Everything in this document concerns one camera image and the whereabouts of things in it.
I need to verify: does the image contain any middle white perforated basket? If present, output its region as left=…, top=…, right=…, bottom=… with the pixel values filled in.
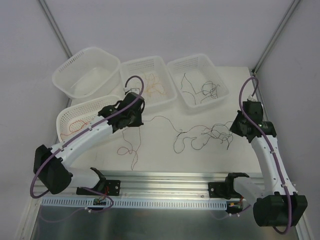
left=119, top=56, right=178, bottom=114

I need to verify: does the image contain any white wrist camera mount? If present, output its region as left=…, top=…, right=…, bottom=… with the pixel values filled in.
left=123, top=87, right=140, bottom=95
left=247, top=95, right=257, bottom=102

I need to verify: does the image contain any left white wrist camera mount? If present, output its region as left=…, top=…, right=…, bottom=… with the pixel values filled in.
left=123, top=87, right=140, bottom=95

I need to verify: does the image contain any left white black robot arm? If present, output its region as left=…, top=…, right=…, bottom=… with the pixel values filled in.
left=33, top=91, right=145, bottom=195

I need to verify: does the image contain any aluminium mounting rail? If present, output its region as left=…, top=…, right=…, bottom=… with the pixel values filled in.
left=29, top=170, right=265, bottom=199

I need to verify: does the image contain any aluminium frame post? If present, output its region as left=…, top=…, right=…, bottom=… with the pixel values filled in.
left=37, top=0, right=73, bottom=59
left=251, top=0, right=302, bottom=76

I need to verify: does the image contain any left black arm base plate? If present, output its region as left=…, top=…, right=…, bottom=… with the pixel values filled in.
left=76, top=179, right=121, bottom=196

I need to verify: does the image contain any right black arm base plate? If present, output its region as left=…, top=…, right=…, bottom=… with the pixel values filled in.
left=208, top=181, right=241, bottom=200

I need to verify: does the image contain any left aluminium frame post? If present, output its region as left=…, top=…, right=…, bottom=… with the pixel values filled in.
left=37, top=0, right=73, bottom=59

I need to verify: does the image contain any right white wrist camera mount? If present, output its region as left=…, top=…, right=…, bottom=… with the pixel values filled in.
left=247, top=95, right=257, bottom=102

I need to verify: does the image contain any yellow orange wire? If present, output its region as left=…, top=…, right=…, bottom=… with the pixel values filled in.
left=143, top=72, right=168, bottom=97

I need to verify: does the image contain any right white perforated basket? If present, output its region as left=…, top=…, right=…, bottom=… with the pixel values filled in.
left=167, top=53, right=230, bottom=113

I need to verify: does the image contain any deep white plastic tub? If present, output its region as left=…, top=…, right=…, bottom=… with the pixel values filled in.
left=52, top=47, right=121, bottom=101

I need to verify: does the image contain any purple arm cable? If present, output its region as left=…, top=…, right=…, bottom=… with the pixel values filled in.
left=238, top=76, right=293, bottom=235
left=29, top=75, right=145, bottom=199

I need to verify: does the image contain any white slotted cable duct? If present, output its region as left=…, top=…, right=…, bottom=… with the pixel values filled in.
left=41, top=197, right=227, bottom=211

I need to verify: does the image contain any right aluminium frame post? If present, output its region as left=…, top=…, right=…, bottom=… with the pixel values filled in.
left=251, top=0, right=302, bottom=76

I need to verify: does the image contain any front-left white perforated basket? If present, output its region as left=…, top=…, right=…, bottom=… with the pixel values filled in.
left=56, top=95, right=120, bottom=142

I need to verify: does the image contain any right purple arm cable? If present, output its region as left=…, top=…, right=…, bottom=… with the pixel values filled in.
left=238, top=76, right=293, bottom=235

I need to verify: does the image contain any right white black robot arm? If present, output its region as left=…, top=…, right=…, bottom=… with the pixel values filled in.
left=224, top=100, right=308, bottom=229

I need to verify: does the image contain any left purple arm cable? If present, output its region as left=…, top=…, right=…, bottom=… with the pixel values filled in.
left=29, top=75, right=145, bottom=199

